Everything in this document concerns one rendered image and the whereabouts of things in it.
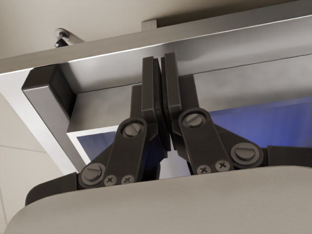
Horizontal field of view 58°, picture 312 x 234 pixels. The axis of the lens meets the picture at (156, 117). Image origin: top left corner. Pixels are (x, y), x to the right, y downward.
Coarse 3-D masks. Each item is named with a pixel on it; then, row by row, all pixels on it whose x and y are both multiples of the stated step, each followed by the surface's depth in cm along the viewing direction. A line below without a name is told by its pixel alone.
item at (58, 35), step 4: (56, 32) 109; (60, 32) 109; (64, 32) 109; (56, 36) 110; (60, 36) 109; (64, 36) 110; (68, 36) 111; (56, 40) 111; (60, 40) 106; (64, 40) 108; (56, 44) 106; (60, 44) 106; (64, 44) 106
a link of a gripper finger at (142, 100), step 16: (144, 64) 13; (144, 80) 12; (160, 80) 13; (144, 96) 12; (160, 96) 12; (144, 112) 11; (160, 112) 11; (160, 128) 12; (160, 144) 11; (96, 160) 11; (160, 160) 12; (80, 176) 10; (96, 176) 10; (144, 176) 12
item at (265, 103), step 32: (256, 64) 17; (288, 64) 17; (96, 96) 18; (128, 96) 17; (224, 96) 16; (256, 96) 15; (288, 96) 15; (96, 128) 16; (224, 128) 21; (256, 128) 21; (288, 128) 21
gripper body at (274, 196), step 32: (96, 192) 8; (128, 192) 8; (160, 192) 8; (192, 192) 8; (224, 192) 7; (256, 192) 7; (288, 192) 7; (32, 224) 8; (64, 224) 8; (96, 224) 7; (128, 224) 7; (160, 224) 7; (192, 224) 7; (224, 224) 7; (256, 224) 6; (288, 224) 6
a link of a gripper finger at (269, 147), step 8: (264, 152) 10; (272, 152) 10; (280, 152) 10; (288, 152) 10; (296, 152) 9; (304, 152) 9; (264, 160) 10; (272, 160) 9; (280, 160) 9; (288, 160) 9; (296, 160) 9; (304, 160) 9
